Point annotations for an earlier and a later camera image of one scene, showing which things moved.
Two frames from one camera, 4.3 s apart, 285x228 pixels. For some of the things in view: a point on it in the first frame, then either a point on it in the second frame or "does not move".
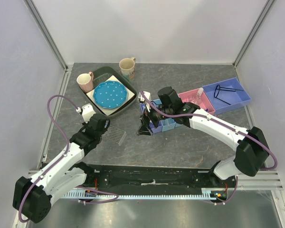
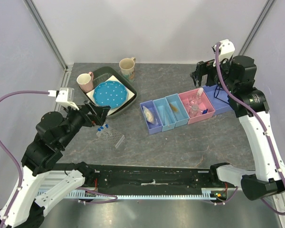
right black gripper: x=144 y=129 -> x=204 y=68
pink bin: x=192 y=96 does not move
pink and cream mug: x=85 y=81 does not move
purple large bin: x=226 y=95 does not move
